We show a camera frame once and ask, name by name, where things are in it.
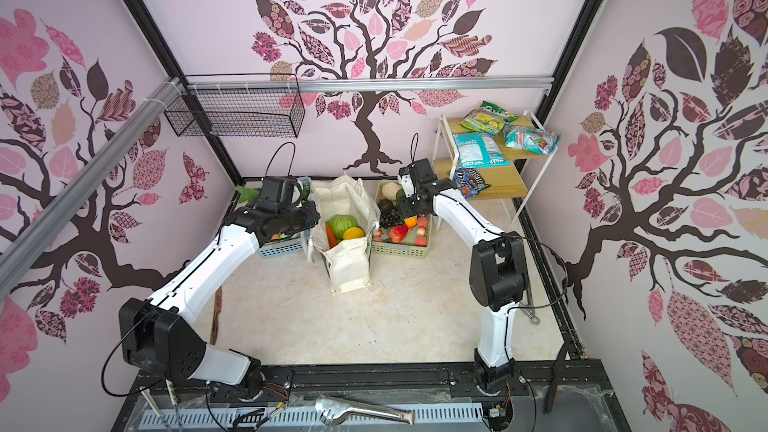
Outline green cabbage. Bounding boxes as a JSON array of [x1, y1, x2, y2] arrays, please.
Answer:
[[327, 214, 358, 240]]

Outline orange carrot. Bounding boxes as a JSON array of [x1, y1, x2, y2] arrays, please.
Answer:
[[325, 222, 338, 249]]

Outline orange fruit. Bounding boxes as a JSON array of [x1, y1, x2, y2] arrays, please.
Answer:
[[342, 227, 366, 241]]

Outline cream canvas grocery bag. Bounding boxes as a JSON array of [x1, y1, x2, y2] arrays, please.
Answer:
[[309, 175, 380, 294]]

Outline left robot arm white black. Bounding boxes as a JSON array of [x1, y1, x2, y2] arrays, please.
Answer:
[[119, 177, 320, 400]]

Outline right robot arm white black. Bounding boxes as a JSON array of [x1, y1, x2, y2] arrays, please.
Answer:
[[396, 159, 529, 393]]

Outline M&M candy bag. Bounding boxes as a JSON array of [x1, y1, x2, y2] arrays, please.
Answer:
[[453, 168, 491, 199]]

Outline yellow green snack bag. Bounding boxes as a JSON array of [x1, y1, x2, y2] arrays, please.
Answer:
[[459, 101, 519, 136]]

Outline white teal red snack bag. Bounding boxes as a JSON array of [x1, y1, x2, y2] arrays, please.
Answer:
[[503, 124, 560, 155]]

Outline beige cauliflower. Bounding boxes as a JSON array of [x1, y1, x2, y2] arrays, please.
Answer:
[[380, 182, 402, 202]]

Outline green lettuce leaf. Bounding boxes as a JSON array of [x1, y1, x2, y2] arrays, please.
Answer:
[[236, 186, 261, 204]]

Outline red apple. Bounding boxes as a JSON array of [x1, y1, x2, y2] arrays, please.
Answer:
[[388, 225, 410, 244]]

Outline blue plastic vegetable basket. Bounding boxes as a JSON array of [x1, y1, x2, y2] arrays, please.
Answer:
[[254, 177, 319, 258]]

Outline green plastic fruit basket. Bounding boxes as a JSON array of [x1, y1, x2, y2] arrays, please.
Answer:
[[372, 180, 432, 259]]

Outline wooden serrated knife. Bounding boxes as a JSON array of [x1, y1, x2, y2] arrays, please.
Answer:
[[210, 287, 223, 345]]

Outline metal tongs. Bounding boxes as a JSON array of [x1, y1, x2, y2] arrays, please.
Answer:
[[315, 396, 415, 426]]

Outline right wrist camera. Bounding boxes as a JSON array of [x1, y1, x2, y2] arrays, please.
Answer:
[[398, 170, 415, 197]]

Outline white wire wooden shelf rack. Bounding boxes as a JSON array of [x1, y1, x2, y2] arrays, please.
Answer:
[[432, 115, 555, 223]]

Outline black wire wall basket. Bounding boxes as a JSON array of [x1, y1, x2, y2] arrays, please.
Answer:
[[165, 72, 306, 139]]

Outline green handled floor tongs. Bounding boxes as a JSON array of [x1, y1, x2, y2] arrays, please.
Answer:
[[515, 247, 541, 326]]

